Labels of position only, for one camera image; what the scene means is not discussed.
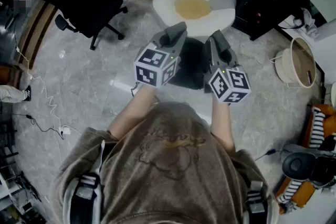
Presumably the dark grey garment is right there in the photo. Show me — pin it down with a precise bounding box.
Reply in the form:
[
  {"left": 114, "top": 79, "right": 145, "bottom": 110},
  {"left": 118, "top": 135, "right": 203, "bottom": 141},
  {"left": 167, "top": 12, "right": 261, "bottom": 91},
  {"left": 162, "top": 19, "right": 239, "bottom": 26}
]
[{"left": 167, "top": 38, "right": 211, "bottom": 90}]

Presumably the grey crumpled cloth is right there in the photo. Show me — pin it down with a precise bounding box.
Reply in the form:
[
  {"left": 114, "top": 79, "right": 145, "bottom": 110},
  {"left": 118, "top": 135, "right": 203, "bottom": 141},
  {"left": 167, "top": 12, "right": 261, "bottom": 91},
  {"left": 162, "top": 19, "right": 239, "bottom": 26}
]
[{"left": 293, "top": 7, "right": 320, "bottom": 39}]

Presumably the person's left forearm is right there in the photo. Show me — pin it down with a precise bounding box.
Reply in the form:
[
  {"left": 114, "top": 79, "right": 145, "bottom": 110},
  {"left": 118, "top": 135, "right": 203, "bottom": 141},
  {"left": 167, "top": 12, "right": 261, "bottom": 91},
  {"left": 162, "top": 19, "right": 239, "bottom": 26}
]
[{"left": 107, "top": 85, "right": 158, "bottom": 140}]

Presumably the black round device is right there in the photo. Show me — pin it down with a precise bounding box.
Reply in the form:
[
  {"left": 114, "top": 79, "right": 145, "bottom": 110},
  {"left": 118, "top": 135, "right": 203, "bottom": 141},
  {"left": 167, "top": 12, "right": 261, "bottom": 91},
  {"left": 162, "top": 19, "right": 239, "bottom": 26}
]
[{"left": 282, "top": 152, "right": 336, "bottom": 188}]

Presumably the left grey harness strap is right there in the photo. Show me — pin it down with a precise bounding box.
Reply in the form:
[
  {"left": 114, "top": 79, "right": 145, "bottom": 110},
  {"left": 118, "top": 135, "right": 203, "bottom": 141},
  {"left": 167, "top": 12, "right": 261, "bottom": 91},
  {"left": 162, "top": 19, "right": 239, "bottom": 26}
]
[{"left": 62, "top": 173, "right": 102, "bottom": 224}]

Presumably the orange striped plush toy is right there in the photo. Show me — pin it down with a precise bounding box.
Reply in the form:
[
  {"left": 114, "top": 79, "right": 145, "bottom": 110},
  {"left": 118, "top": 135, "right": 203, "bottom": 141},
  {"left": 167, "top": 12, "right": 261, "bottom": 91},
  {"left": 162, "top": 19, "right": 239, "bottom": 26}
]
[{"left": 275, "top": 104, "right": 336, "bottom": 215}]

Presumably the black cabinet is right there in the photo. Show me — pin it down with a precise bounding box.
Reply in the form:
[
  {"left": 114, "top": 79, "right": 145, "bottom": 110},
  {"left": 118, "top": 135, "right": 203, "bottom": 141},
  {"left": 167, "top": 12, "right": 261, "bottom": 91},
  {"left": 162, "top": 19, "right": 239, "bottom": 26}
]
[{"left": 232, "top": 0, "right": 316, "bottom": 41}]

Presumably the white floor cable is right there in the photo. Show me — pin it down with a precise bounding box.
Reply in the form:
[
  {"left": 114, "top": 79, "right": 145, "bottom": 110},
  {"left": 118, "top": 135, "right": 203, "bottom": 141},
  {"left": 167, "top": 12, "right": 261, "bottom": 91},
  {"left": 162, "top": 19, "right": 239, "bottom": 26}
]
[{"left": 15, "top": 46, "right": 72, "bottom": 137}]

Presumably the person's right forearm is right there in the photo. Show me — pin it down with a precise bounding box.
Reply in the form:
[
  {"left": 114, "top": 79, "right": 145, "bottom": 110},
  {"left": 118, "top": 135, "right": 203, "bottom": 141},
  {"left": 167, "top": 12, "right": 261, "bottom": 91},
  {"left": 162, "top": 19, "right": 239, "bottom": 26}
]
[{"left": 209, "top": 97, "right": 236, "bottom": 153}]

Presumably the black office chair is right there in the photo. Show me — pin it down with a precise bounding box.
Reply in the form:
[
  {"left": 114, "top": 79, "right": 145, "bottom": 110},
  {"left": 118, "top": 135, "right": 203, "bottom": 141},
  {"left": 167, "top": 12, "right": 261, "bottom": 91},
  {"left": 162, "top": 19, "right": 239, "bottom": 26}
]
[{"left": 35, "top": 0, "right": 129, "bottom": 50}]

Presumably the right grey harness strap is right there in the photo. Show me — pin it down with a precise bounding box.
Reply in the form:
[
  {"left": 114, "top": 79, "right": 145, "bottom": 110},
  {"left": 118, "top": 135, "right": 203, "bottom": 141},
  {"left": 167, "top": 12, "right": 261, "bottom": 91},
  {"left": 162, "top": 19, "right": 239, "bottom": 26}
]
[{"left": 245, "top": 180, "right": 270, "bottom": 224}]

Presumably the black floor cable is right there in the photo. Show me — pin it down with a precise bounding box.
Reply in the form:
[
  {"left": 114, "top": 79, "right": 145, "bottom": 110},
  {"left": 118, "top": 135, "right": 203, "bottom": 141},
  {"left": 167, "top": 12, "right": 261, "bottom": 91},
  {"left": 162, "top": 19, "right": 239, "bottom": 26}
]
[{"left": 13, "top": 112, "right": 65, "bottom": 140}]

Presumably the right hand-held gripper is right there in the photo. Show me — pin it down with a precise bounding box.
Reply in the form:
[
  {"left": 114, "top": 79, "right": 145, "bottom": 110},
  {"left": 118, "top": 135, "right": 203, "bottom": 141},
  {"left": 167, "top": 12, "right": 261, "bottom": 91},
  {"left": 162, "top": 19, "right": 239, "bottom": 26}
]
[{"left": 203, "top": 30, "right": 252, "bottom": 105}]

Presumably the grey harness strap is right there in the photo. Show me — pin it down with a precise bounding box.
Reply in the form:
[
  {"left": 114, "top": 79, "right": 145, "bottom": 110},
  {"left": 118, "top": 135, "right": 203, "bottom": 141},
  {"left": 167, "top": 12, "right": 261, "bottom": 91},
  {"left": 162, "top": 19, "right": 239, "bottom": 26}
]
[
  {"left": 245, "top": 180, "right": 270, "bottom": 224},
  {"left": 62, "top": 173, "right": 102, "bottom": 224}
]

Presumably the person's brown shirt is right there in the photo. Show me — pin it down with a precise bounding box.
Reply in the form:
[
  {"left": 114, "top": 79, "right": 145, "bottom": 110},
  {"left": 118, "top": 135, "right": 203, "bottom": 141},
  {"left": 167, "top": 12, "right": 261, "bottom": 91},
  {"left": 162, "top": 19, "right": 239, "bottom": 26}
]
[{"left": 49, "top": 101, "right": 279, "bottom": 224}]

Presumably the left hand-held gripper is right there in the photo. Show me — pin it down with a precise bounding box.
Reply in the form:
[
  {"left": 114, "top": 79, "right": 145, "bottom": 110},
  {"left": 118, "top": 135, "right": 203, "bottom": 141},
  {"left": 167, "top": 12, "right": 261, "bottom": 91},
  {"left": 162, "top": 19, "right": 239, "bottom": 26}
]
[{"left": 133, "top": 21, "right": 188, "bottom": 89}]

